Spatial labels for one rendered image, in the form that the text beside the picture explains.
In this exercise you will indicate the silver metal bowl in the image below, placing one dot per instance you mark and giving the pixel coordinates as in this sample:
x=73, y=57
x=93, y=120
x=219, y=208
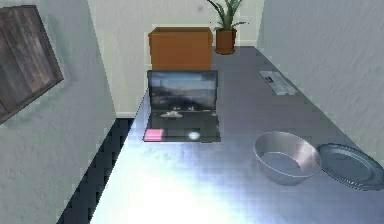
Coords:
x=286, y=156

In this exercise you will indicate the brown cardboard box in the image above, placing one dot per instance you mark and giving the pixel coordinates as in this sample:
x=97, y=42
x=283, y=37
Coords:
x=180, y=50

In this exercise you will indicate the green plant in brown pot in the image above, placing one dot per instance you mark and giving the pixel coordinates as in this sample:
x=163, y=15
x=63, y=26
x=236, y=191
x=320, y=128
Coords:
x=226, y=36

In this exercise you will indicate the grey remote control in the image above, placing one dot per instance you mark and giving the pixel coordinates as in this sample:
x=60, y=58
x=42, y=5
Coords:
x=277, y=82

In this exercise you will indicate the dark wooden framed picture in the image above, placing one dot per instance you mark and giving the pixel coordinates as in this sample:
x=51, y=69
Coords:
x=23, y=60

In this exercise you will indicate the grey plate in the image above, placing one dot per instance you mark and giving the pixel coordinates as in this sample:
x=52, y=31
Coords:
x=353, y=166

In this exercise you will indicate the black laptop with stickers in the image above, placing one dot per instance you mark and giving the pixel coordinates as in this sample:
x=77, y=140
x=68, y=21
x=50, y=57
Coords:
x=182, y=100

